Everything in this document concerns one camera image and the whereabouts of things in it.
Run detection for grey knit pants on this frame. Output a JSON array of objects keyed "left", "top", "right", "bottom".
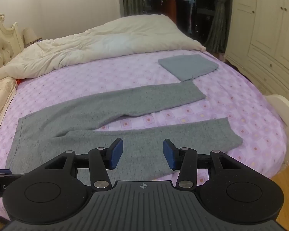
[{"left": 6, "top": 81, "right": 243, "bottom": 181}]

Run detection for purple patterned bed sheet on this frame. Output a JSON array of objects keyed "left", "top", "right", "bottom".
[{"left": 0, "top": 51, "right": 287, "bottom": 181}]

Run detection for folded blue-grey cloth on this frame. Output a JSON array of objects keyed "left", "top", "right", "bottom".
[{"left": 158, "top": 54, "right": 219, "bottom": 81}]

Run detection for white bed footboard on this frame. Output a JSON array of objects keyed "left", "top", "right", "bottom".
[{"left": 265, "top": 94, "right": 289, "bottom": 128}]

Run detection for cream white duvet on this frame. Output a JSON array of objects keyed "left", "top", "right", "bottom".
[{"left": 0, "top": 14, "right": 206, "bottom": 80}]

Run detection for dark green curtain right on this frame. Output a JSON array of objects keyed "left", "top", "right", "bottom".
[{"left": 205, "top": 0, "right": 227, "bottom": 53}]

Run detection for bedside table lamp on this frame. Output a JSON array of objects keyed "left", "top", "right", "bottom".
[{"left": 22, "top": 27, "right": 39, "bottom": 46}]

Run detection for cream wardrobe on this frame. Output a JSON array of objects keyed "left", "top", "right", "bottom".
[{"left": 225, "top": 0, "right": 289, "bottom": 99}]

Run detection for cream tufted headboard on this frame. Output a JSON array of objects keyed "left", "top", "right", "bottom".
[{"left": 0, "top": 13, "right": 24, "bottom": 68}]

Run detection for hanging clothes on rack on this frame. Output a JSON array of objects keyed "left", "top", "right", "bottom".
[{"left": 145, "top": 0, "right": 196, "bottom": 35}]

